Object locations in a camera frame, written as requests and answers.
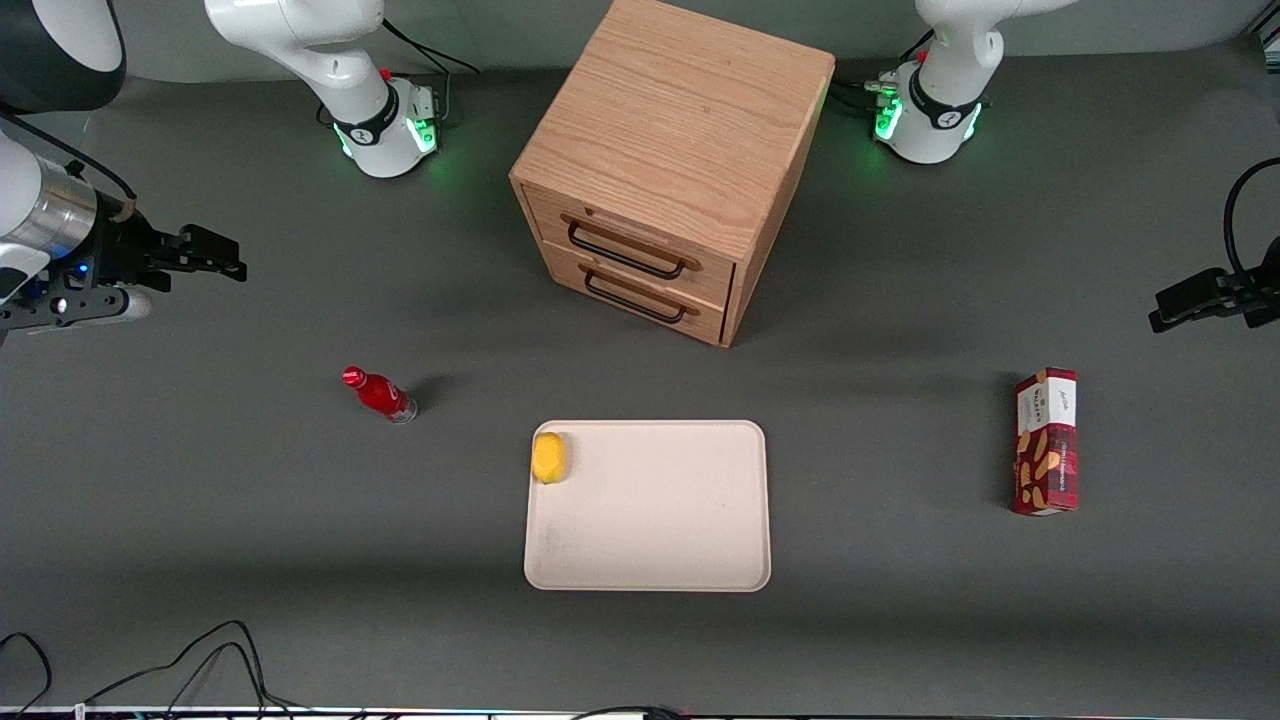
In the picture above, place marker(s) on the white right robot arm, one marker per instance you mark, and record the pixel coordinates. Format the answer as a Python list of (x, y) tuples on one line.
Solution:
[(300, 40)]

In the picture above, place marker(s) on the wooden drawer with clean front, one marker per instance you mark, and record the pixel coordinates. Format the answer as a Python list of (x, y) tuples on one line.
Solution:
[(640, 300)]

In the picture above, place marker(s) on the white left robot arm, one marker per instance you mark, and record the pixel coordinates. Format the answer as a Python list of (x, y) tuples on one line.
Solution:
[(945, 100)]

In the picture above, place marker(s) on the red cookie box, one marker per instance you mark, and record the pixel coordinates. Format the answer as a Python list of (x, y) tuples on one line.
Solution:
[(1046, 450)]

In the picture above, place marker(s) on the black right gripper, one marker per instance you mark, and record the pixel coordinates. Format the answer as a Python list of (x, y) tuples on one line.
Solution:
[(118, 252)]

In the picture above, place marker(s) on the wooden drawer cabinet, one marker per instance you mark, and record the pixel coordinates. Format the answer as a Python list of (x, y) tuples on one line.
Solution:
[(680, 120)]

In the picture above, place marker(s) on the yellow lemon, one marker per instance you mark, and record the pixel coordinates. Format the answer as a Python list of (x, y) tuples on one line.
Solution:
[(549, 458)]

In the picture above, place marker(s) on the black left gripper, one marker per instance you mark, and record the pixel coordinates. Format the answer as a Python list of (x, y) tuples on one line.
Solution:
[(1252, 292)]

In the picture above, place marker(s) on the wooden drawer with worn front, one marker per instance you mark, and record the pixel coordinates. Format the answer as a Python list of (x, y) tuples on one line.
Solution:
[(640, 225)]

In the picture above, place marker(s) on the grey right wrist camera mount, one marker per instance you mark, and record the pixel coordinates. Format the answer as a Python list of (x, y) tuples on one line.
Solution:
[(70, 308)]

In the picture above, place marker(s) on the red plastic bottle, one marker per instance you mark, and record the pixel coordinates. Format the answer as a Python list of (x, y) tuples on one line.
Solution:
[(382, 395)]

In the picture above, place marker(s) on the beige rectangular tray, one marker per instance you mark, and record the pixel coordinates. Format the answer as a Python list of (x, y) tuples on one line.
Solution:
[(660, 520)]

